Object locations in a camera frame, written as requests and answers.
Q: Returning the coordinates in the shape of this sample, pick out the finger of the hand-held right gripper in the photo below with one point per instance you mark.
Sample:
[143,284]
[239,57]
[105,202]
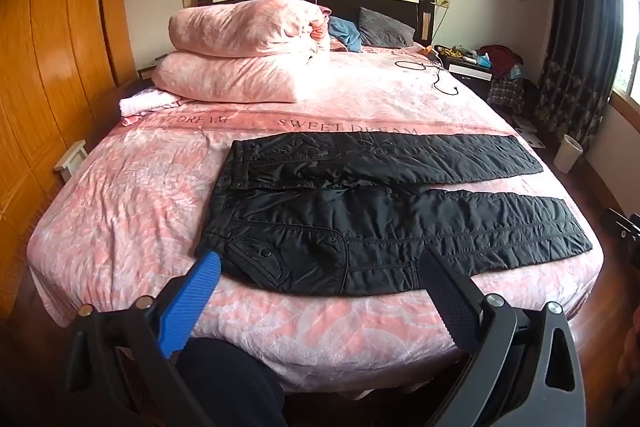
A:
[624,234]

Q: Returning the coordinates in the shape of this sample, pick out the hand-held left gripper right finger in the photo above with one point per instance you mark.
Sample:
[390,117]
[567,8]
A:
[450,302]

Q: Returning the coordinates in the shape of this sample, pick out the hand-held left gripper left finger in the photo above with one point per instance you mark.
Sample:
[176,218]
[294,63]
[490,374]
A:
[192,302]

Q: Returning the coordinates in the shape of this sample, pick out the black padded pants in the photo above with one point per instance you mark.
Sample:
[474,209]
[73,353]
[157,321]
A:
[350,232]

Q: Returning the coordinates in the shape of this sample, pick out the person's dark clothing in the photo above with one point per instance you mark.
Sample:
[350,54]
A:
[225,382]

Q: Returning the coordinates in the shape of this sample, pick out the white waste bin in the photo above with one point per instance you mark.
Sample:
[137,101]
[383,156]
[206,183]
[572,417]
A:
[567,154]

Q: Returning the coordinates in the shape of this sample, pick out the bed with pink sheet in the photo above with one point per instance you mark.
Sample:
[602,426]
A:
[150,187]

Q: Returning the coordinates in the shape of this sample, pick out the white spotted floor item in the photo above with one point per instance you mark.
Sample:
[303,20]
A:
[527,129]

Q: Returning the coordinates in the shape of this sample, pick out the plaid cloth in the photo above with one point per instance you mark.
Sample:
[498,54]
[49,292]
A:
[505,96]

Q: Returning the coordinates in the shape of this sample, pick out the window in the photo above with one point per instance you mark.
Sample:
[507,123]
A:
[631,47]

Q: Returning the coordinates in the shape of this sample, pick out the small white stool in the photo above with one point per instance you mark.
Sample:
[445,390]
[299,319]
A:
[70,154]

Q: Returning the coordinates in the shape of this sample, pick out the folded white towel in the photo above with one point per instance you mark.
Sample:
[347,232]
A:
[145,102]

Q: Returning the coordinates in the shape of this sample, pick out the dark patterned curtain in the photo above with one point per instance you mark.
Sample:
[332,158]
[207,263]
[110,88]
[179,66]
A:
[575,32]

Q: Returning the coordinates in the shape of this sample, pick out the dark red cloth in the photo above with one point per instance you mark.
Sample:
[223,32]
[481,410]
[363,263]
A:
[502,56]

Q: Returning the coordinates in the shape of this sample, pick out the dark cluttered nightstand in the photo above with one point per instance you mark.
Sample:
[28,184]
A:
[472,72]

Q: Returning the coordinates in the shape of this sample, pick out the folded pink duvet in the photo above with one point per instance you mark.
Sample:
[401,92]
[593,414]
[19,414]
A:
[235,57]

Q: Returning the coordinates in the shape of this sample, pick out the grey pillow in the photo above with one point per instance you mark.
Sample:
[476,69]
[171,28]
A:
[385,29]

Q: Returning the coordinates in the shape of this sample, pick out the wooden wardrobe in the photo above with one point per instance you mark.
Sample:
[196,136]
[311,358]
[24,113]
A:
[50,57]

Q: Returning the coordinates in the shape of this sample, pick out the blue cloth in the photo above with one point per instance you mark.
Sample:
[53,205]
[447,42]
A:
[345,34]

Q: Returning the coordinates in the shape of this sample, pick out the dark wooden headboard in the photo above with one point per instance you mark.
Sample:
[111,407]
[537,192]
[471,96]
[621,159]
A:
[380,2]

